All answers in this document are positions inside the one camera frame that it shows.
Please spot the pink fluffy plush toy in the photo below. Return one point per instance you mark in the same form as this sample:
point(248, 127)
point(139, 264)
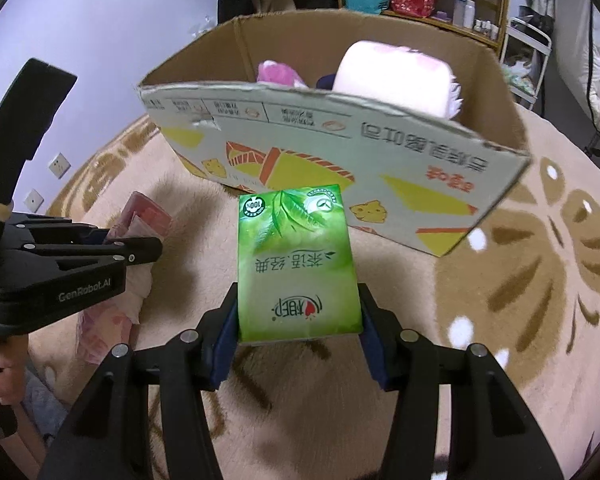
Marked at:
point(277, 72)

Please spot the green tissue pack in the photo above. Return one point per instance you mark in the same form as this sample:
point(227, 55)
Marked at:
point(295, 260)

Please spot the purple-haired plush doll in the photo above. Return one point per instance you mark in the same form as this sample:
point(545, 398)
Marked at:
point(325, 82)

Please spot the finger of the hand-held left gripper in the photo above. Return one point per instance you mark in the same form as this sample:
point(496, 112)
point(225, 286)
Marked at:
point(105, 252)
point(55, 230)

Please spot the white wall socket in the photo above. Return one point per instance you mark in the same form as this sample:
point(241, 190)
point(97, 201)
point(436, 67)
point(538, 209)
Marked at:
point(59, 165)
point(34, 201)

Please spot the printed cardboard box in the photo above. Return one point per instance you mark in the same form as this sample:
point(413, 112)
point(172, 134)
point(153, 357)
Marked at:
point(305, 150)

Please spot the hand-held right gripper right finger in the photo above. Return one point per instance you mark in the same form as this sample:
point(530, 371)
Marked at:
point(375, 345)

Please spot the white padded chair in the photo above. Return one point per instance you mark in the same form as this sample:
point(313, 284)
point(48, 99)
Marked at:
point(595, 35)

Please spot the pink square plush pillow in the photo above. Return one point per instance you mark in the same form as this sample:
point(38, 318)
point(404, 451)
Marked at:
point(390, 75)

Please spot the short white bottle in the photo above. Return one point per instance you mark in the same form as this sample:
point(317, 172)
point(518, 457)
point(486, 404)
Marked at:
point(469, 15)

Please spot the row of small cosmetic bottles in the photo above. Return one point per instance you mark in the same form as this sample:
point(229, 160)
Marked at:
point(486, 30)

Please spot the white metal cart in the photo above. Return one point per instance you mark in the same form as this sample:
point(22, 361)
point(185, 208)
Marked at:
point(525, 60)

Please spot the tall white bottle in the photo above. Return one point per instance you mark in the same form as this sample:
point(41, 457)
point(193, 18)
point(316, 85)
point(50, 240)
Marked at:
point(460, 7)

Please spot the pink patterned cloth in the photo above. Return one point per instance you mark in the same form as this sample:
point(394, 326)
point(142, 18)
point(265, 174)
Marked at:
point(110, 310)

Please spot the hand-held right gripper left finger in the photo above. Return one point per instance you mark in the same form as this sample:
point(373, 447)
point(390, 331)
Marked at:
point(225, 340)

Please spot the person's left hand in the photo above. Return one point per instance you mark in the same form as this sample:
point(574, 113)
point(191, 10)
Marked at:
point(5, 375)

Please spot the beige flower-printed blanket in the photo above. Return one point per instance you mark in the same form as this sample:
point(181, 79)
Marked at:
point(505, 270)

